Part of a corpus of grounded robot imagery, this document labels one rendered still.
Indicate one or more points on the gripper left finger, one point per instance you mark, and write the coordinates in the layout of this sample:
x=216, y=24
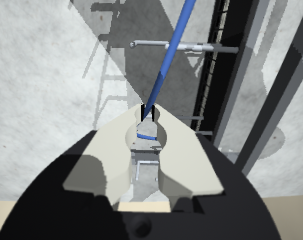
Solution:
x=98, y=164

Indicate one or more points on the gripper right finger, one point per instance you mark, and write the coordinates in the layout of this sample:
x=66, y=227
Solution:
x=191, y=166

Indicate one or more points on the dark grey free-standing rack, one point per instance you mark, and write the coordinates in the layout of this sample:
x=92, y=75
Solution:
x=215, y=99

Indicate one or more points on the blue cable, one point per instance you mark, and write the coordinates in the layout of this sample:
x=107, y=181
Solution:
x=177, y=35

